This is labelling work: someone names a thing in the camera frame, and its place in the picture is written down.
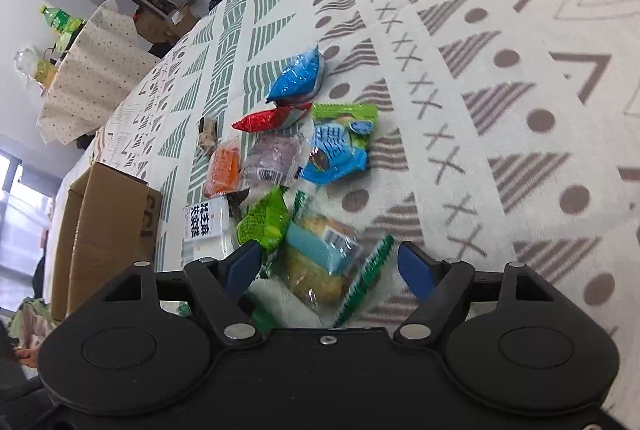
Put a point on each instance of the purple snack packet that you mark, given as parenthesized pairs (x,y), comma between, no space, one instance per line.
(275,158)

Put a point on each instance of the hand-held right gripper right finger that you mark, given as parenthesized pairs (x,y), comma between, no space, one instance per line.
(414,269)

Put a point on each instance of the bright green snack packet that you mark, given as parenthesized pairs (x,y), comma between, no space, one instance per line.
(265,222)

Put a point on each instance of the dark speckled snack packet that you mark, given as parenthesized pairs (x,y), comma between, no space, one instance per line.
(239,201)

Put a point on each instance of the white black printed snack packet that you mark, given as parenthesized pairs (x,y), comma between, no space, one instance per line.
(207,220)

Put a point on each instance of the green patterned cloth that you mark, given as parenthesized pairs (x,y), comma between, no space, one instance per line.
(31,320)

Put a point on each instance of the clear orange snack packet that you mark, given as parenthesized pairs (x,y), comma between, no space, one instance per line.
(225,168)

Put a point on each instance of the dotted cream tablecloth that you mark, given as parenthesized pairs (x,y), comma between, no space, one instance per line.
(95,65)

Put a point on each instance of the clear green edged bread packet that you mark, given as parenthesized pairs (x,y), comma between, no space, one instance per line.
(320,270)

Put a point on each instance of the green drink bottle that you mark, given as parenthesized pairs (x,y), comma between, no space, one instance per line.
(57,18)

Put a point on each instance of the blue snack packet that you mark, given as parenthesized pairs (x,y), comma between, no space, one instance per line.
(297,75)

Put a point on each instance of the window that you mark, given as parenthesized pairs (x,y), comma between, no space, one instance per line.
(22,220)

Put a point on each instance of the blue green cookie packet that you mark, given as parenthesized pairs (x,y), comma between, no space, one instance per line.
(335,148)

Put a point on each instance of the red snack packet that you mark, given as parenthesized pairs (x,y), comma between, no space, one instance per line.
(265,120)

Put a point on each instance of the cardboard box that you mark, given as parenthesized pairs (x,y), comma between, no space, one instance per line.
(105,235)

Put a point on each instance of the clear glass jug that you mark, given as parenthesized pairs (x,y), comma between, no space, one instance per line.
(26,60)

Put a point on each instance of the small brown snack packet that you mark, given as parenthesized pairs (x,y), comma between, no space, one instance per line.
(207,135)

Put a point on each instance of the patterned white blanket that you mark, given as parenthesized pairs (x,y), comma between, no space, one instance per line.
(450,35)

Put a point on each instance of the brown floor carton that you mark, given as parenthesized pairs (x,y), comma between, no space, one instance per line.
(152,24)
(184,19)

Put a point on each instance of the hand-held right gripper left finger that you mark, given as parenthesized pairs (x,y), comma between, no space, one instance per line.
(245,266)

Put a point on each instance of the yellow bottle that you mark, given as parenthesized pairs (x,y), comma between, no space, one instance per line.
(45,74)

